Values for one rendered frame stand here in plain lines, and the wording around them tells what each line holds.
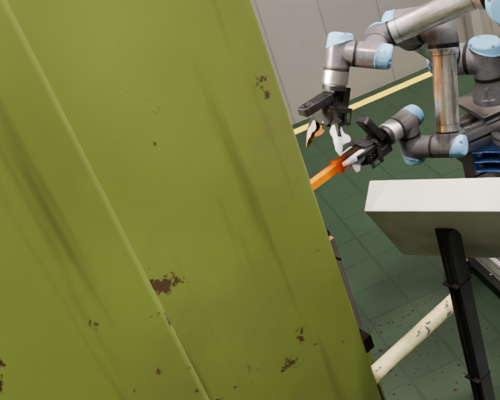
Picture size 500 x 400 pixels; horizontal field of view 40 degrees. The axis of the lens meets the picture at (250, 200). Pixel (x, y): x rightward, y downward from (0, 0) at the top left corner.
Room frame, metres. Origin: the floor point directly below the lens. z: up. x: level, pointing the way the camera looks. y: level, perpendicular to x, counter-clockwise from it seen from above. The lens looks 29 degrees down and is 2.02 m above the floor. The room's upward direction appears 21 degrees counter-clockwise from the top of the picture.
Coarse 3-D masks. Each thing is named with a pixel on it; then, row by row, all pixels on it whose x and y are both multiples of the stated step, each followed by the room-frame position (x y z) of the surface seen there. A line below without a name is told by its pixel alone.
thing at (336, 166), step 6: (348, 150) 1.90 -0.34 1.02; (354, 150) 1.89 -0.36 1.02; (342, 156) 1.88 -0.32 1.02; (348, 156) 1.87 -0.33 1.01; (330, 162) 1.87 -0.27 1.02; (336, 162) 1.86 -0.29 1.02; (342, 162) 1.86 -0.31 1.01; (330, 168) 1.84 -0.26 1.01; (336, 168) 1.84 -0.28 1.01; (342, 168) 1.84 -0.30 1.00; (318, 174) 1.84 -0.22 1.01; (324, 174) 1.83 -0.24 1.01; (330, 174) 1.83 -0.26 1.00; (312, 180) 1.82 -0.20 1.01; (318, 180) 1.81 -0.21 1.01; (324, 180) 1.82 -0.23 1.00; (312, 186) 1.80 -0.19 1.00; (318, 186) 1.81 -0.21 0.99
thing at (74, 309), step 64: (0, 0) 0.99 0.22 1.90; (0, 64) 0.97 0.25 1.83; (0, 128) 0.95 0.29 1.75; (64, 128) 0.99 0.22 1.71; (0, 192) 0.93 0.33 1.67; (64, 192) 0.97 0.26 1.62; (0, 256) 0.91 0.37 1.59; (64, 256) 0.95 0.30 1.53; (128, 256) 0.99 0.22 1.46; (0, 320) 0.89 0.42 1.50; (64, 320) 0.93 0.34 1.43; (128, 320) 0.97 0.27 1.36; (0, 384) 0.87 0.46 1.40; (64, 384) 0.90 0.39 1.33; (128, 384) 0.94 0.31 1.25; (192, 384) 0.99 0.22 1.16
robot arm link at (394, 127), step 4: (388, 120) 1.99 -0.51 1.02; (392, 120) 1.98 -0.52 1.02; (384, 124) 1.97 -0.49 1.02; (388, 124) 1.96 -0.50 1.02; (392, 124) 1.96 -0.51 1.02; (396, 124) 1.96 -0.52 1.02; (388, 128) 1.95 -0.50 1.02; (392, 128) 1.95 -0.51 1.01; (396, 128) 1.95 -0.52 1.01; (400, 128) 1.95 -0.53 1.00; (392, 132) 1.94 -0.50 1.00; (396, 132) 1.94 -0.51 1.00; (400, 132) 1.94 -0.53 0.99; (396, 136) 1.93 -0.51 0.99; (400, 136) 1.94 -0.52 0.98; (396, 140) 1.94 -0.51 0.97
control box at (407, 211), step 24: (384, 192) 1.33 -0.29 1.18; (408, 192) 1.30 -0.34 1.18; (432, 192) 1.26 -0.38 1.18; (456, 192) 1.23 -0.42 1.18; (480, 192) 1.20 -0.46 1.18; (384, 216) 1.31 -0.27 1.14; (408, 216) 1.28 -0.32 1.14; (432, 216) 1.24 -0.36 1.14; (456, 216) 1.21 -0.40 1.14; (480, 216) 1.18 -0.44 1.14; (408, 240) 1.37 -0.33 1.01; (432, 240) 1.33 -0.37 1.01; (480, 240) 1.25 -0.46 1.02
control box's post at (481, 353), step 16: (448, 240) 1.24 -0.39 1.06; (448, 256) 1.25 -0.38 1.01; (464, 256) 1.26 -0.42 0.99; (464, 272) 1.25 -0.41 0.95; (448, 288) 1.27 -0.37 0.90; (464, 288) 1.25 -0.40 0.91; (464, 304) 1.24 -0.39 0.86; (464, 320) 1.25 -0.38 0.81; (480, 336) 1.26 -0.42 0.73; (480, 352) 1.25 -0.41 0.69; (480, 368) 1.24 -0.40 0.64; (480, 384) 1.24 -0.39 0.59
